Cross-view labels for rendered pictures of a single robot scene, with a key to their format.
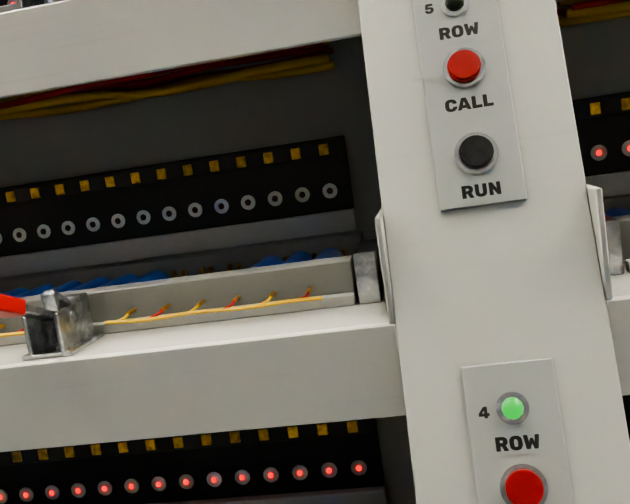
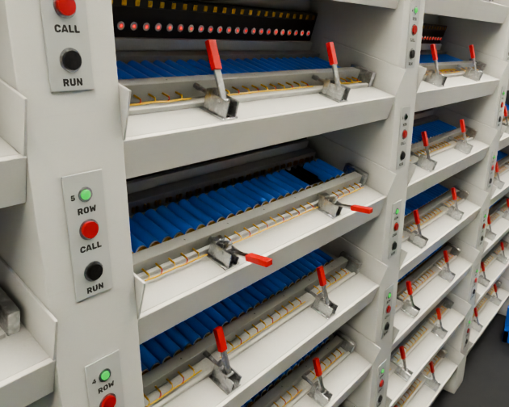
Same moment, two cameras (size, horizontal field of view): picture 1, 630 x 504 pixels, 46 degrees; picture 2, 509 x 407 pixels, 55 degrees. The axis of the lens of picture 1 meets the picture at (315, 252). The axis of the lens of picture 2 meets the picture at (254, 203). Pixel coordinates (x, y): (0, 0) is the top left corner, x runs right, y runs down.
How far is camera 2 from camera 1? 0.96 m
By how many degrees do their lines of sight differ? 65
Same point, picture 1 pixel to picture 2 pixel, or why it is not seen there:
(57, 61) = (344, 121)
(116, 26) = (358, 112)
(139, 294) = (329, 190)
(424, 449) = (386, 222)
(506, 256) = (400, 178)
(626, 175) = not seen: hidden behind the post
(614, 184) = not seen: hidden behind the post
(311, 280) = (355, 181)
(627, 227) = not seen: hidden behind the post
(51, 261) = (231, 162)
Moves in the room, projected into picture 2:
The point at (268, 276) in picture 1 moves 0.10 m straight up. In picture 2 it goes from (350, 181) to (353, 129)
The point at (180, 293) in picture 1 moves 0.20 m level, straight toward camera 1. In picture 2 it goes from (335, 188) to (452, 199)
